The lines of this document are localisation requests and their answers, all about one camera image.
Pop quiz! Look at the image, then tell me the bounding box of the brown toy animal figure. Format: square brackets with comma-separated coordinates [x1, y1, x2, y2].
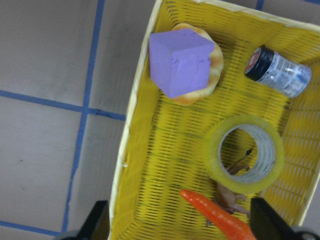
[211, 148, 253, 218]

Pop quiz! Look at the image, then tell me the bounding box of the yellow woven basket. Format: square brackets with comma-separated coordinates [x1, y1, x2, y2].
[109, 0, 320, 240]

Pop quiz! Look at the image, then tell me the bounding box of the purple foam cube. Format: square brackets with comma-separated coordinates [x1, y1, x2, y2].
[149, 28, 215, 99]

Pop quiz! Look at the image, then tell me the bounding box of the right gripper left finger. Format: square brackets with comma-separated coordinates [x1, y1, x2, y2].
[75, 200, 110, 240]

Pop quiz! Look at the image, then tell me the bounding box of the toy bread croissant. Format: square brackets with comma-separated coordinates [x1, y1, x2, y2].
[171, 23, 224, 106]

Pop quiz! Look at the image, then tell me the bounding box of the orange toy carrot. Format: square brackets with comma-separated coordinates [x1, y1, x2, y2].
[179, 189, 256, 240]

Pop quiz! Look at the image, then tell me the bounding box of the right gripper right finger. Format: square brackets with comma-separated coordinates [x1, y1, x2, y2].
[249, 197, 295, 240]

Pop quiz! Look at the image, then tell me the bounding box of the yellow tape roll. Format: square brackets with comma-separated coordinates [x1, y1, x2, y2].
[201, 115, 285, 194]

